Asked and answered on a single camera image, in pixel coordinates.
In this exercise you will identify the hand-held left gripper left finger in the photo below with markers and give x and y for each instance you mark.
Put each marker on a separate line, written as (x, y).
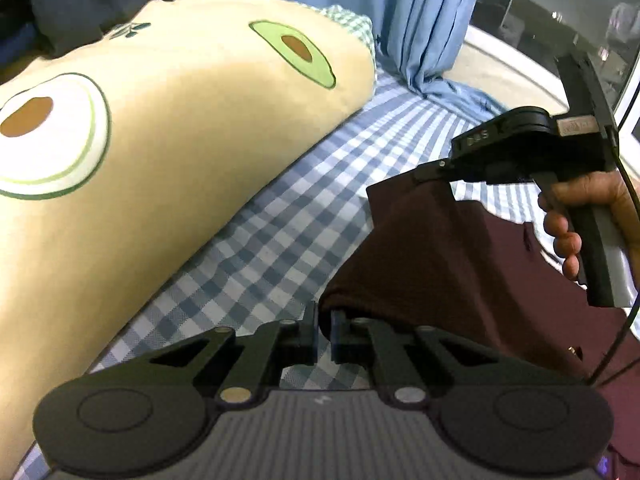
(310, 332)

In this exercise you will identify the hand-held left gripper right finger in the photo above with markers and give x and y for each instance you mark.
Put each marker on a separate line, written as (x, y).
(339, 335)

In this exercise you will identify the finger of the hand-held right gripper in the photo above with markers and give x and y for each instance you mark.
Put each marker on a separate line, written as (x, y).
(431, 171)

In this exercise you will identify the maroon garment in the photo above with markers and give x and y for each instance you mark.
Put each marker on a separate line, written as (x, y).
(450, 270)

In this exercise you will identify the person's right hand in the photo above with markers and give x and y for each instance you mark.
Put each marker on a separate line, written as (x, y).
(600, 195)

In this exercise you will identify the blue white checked bed sheet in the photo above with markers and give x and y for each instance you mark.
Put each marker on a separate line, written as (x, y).
(310, 185)

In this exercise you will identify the window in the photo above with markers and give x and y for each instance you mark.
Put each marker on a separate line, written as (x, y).
(540, 0)

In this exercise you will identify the blue star print curtain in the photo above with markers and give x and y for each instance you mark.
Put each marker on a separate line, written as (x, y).
(425, 20)

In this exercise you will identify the green checked cloth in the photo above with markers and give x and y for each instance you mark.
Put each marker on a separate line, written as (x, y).
(357, 27)

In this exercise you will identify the yellow avocado print pillow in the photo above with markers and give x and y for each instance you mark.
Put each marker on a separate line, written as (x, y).
(175, 135)

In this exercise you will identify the dark navy clothing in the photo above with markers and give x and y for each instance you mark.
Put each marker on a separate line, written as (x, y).
(75, 0)

